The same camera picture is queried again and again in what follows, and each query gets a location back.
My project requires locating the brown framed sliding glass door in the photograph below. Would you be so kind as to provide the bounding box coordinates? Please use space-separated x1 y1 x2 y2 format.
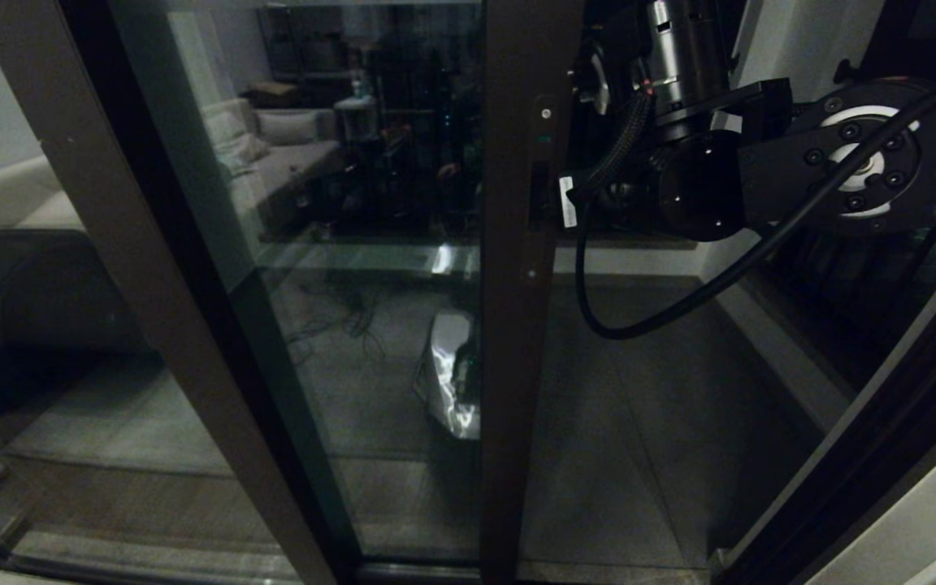
106 0 591 585

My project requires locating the dark brown door jamb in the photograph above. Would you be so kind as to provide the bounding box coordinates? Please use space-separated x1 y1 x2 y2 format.
712 219 936 585

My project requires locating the brown framed fixed glass panel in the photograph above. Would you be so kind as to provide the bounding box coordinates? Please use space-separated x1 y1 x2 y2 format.
0 0 363 585

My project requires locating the black arm cable white tag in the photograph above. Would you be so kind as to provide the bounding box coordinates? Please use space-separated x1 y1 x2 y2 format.
559 77 936 340

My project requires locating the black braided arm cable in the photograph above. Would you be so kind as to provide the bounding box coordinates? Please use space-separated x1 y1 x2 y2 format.
590 88 656 204

